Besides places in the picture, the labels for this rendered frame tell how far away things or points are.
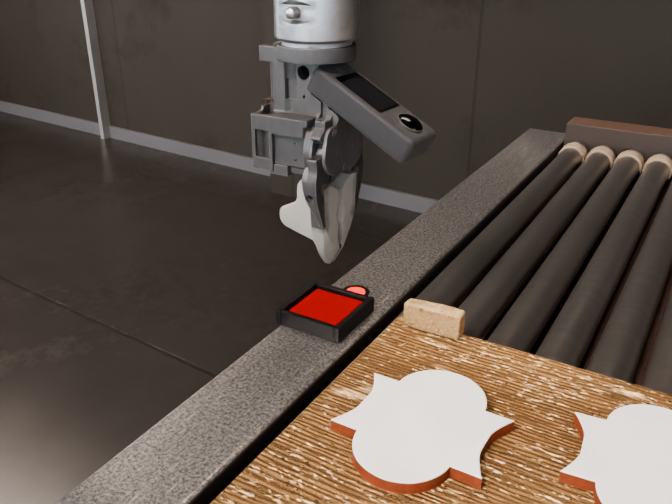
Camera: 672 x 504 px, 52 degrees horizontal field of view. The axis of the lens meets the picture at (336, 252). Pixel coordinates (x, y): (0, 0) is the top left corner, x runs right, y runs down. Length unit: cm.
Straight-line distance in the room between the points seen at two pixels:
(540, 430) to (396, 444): 12
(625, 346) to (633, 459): 20
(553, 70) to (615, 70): 24
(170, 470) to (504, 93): 273
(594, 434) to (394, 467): 16
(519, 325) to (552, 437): 19
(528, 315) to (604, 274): 15
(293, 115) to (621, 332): 39
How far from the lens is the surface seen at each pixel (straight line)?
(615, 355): 72
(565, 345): 72
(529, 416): 59
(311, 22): 60
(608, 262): 91
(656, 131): 141
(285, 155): 65
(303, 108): 64
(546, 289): 82
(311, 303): 74
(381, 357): 64
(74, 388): 231
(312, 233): 66
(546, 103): 309
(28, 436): 217
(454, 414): 56
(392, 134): 59
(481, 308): 76
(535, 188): 113
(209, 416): 61
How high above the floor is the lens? 129
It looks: 25 degrees down
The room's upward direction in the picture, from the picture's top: straight up
